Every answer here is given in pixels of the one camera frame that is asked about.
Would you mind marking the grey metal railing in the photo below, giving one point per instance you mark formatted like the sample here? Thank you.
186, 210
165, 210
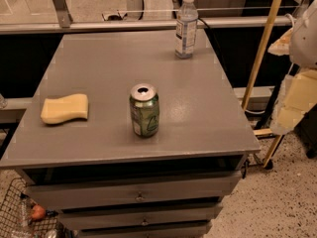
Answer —
123, 26

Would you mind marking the yellow wooden easel frame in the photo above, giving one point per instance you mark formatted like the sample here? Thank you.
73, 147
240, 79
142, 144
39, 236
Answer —
253, 76

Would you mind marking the black wire basket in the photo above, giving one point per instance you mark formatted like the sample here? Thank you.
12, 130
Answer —
15, 216

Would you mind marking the grey drawer cabinet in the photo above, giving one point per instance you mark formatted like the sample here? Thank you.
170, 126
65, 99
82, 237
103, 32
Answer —
104, 180

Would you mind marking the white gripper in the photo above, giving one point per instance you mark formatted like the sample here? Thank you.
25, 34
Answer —
305, 42

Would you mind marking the yellow sponge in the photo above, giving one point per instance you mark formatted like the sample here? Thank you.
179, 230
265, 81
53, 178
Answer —
74, 106

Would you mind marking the green soda can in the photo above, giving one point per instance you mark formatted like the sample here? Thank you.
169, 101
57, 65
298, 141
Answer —
144, 109

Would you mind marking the clear blue plastic water bottle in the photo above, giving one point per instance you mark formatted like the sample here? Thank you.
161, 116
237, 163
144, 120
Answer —
186, 26

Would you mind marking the orange fruit in basket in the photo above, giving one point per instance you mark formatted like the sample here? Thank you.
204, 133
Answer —
38, 212

